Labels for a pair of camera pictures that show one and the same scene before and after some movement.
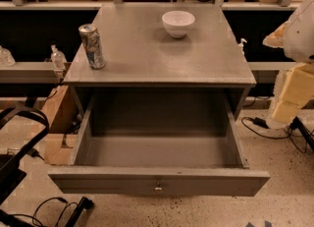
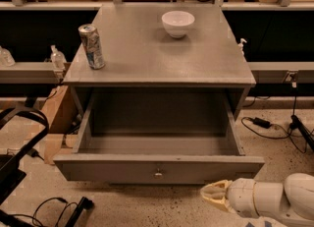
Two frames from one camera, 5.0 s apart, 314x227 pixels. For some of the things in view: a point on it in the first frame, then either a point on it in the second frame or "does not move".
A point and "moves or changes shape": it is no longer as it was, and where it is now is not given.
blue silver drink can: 92,44 does not move
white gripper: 300,37 → 240,196
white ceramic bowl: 178,23 does not move
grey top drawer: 177,143 moves or changes shape
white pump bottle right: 240,46 does not move
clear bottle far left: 6,58 does not move
